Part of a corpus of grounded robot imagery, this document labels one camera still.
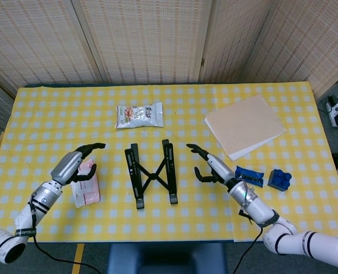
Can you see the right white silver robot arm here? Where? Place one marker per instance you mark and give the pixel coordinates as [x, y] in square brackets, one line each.
[260, 211]

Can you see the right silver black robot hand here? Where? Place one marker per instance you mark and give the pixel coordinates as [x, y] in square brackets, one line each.
[219, 167]

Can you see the yellow white checkered tablecloth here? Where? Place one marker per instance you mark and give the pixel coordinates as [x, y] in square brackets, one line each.
[186, 114]

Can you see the beige paper notepad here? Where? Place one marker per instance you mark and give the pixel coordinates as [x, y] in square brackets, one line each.
[243, 125]

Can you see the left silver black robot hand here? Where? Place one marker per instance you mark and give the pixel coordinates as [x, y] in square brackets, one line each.
[66, 167]

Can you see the blue snack bar wrapper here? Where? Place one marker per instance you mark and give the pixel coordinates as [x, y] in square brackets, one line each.
[249, 176]

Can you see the white power strip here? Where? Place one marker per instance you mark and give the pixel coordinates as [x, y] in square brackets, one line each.
[334, 114]

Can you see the pink white wet wipes pack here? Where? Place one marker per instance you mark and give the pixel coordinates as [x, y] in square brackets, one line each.
[86, 194]

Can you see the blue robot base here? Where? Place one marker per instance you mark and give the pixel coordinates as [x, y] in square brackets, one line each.
[166, 259]

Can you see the brass screen hinge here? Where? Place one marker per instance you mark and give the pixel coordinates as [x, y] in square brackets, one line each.
[203, 62]

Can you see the black folding stand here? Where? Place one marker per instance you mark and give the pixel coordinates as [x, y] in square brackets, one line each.
[151, 177]

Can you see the white snack bag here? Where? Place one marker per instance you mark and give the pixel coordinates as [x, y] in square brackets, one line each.
[140, 115]

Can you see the yellow floor tape strip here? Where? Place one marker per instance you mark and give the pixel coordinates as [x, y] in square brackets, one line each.
[78, 258]

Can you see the blue building block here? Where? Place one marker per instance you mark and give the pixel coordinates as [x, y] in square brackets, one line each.
[279, 180]

